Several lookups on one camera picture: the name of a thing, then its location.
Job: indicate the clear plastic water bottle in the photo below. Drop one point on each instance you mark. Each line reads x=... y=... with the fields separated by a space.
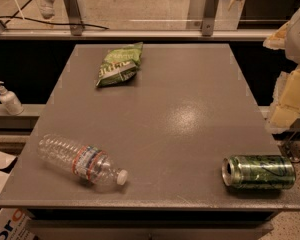
x=85 y=161

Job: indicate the green soda can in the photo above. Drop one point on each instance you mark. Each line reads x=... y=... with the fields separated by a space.
x=273 y=172

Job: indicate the white pump lotion bottle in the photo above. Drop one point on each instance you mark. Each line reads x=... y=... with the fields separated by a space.
x=10 y=101

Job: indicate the green jalapeno chip bag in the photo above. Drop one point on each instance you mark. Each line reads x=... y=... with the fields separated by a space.
x=120 y=65

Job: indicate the metal railing bracket left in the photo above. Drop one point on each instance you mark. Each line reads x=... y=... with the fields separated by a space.
x=74 y=17

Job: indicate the white cardboard box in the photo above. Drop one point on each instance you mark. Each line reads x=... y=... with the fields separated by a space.
x=13 y=225

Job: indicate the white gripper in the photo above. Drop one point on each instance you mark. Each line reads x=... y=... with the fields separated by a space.
x=299 y=39

